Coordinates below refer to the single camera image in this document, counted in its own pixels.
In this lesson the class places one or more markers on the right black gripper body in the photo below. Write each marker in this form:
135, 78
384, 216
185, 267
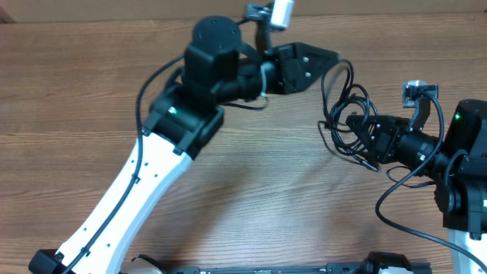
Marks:
393, 141

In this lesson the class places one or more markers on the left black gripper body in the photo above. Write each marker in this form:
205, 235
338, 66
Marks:
284, 68

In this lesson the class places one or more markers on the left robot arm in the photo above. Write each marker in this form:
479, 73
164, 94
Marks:
218, 68

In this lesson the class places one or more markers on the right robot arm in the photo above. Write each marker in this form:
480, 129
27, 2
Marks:
455, 161

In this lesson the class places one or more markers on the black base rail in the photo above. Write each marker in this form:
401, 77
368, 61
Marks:
329, 268

